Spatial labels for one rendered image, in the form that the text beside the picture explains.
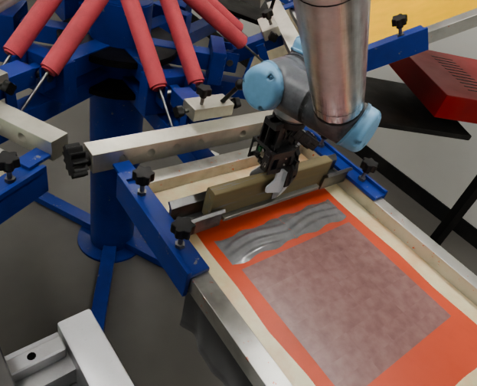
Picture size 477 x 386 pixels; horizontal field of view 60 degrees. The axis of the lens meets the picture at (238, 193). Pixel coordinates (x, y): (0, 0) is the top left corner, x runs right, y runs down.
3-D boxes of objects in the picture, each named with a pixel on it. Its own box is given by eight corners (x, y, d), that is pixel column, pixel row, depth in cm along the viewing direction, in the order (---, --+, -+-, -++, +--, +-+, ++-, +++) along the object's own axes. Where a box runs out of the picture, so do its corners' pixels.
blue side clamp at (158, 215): (204, 287, 80) (210, 264, 76) (182, 297, 77) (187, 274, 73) (135, 191, 96) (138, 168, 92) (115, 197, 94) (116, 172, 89)
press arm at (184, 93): (219, 133, 114) (223, 117, 110) (200, 136, 110) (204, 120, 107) (187, 101, 123) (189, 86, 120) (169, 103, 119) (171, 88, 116)
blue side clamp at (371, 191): (377, 210, 112) (388, 191, 107) (365, 215, 109) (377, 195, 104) (303, 148, 128) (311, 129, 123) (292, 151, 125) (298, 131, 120)
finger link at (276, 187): (256, 203, 94) (263, 168, 89) (276, 196, 97) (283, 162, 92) (265, 210, 92) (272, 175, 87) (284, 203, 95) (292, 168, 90)
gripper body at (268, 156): (245, 158, 90) (259, 109, 82) (275, 150, 95) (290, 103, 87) (267, 178, 86) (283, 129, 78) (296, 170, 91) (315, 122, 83)
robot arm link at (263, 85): (301, 87, 61) (335, 73, 69) (243, 56, 65) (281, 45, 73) (285, 132, 66) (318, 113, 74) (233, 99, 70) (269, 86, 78)
